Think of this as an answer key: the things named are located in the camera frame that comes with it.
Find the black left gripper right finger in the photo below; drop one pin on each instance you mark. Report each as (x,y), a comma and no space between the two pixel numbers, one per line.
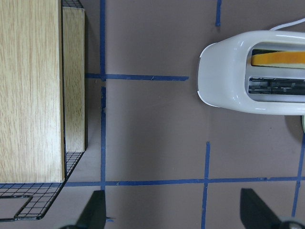
(255,214)

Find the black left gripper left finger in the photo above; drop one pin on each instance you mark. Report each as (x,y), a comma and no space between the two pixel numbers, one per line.
(94,214)

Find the white toaster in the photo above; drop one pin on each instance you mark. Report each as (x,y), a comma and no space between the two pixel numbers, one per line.
(227,79)

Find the toast slice in toaster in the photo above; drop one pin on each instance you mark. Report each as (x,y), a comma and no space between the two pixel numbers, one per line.
(286,59)

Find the blue tape lower horizontal strip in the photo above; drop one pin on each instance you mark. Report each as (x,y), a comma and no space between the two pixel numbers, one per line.
(183,181)

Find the blue tape right vertical strip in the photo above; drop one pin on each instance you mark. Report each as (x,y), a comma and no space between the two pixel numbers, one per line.
(298,176)

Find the blue tape vertical strip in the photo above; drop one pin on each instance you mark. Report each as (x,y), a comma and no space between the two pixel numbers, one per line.
(103,94)
(298,176)
(205,185)

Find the blue tape middle vertical strip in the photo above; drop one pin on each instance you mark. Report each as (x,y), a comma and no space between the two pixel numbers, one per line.
(205,185)

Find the pale green plate edge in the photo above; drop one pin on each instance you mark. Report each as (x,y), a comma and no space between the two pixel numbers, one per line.
(303,123)

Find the blue tape vertical left strip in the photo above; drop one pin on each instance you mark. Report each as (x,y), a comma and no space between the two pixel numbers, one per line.
(103,94)

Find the blue tape top short strip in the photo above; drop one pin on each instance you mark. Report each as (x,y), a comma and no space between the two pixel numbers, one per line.
(218,13)

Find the wooden shelf with wire rack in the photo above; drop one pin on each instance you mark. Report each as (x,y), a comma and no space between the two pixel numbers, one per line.
(42,103)

